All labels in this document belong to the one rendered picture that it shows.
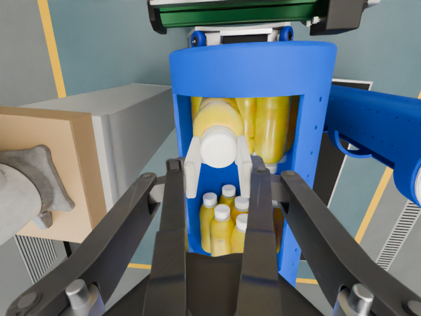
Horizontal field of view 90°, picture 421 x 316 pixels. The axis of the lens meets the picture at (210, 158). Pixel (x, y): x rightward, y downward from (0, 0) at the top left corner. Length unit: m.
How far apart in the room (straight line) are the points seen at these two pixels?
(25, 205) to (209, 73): 0.47
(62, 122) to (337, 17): 0.62
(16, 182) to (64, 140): 0.12
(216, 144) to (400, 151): 0.63
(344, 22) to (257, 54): 0.32
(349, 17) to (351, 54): 1.15
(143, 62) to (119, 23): 0.25
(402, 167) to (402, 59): 1.21
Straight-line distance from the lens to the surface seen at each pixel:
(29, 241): 2.18
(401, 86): 1.94
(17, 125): 0.65
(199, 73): 0.31
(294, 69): 0.31
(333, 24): 0.57
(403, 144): 0.78
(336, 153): 1.68
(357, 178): 2.04
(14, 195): 0.58
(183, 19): 0.64
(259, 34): 0.48
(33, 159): 0.63
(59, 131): 0.58
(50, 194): 0.64
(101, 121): 0.62
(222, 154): 0.22
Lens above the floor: 1.52
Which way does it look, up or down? 66 degrees down
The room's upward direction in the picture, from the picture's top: 173 degrees counter-clockwise
